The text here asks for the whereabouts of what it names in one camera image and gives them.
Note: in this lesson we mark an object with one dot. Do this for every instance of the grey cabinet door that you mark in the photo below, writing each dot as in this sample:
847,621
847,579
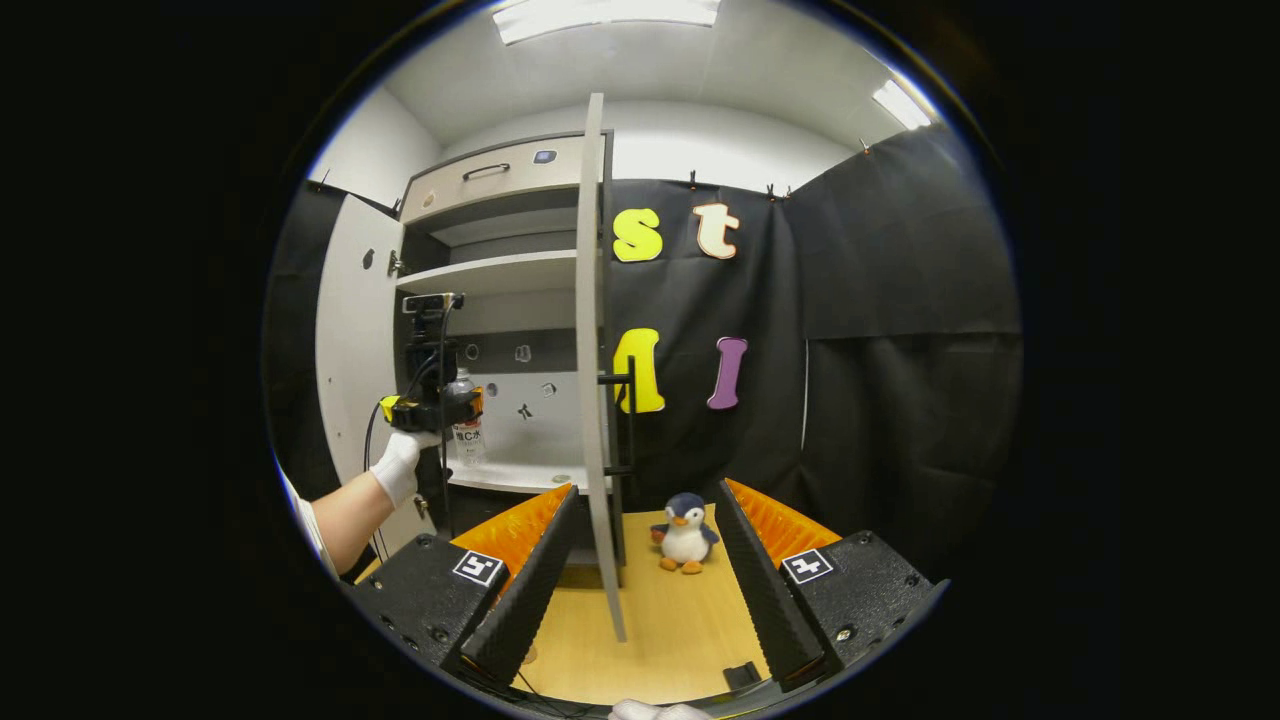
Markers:
350,350
592,350

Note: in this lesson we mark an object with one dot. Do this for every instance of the small ceiling light panel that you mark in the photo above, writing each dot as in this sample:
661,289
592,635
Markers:
902,104

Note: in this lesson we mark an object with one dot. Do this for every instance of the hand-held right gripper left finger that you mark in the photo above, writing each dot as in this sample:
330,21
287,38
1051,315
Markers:
530,590

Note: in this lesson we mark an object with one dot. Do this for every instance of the grey cabinet drawer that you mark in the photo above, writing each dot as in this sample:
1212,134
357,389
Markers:
530,182

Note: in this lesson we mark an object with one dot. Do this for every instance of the grey cabinet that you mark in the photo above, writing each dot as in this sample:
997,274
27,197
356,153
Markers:
490,272

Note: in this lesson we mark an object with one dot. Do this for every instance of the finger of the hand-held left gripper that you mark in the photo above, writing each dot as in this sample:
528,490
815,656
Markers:
462,408

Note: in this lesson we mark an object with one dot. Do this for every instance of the penguin plush toy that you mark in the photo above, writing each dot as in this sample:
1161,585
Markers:
686,540

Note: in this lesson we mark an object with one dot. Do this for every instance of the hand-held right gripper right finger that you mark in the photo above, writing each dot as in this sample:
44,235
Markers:
765,600

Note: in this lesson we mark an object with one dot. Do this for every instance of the clear bottle with red label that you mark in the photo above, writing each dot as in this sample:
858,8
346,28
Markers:
468,440

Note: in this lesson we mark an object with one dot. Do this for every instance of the large ceiling light panel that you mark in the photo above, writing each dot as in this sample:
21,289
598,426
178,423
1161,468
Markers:
605,15

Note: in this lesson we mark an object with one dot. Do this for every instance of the black backdrop cloth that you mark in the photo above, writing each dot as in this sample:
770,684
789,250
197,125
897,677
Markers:
900,400

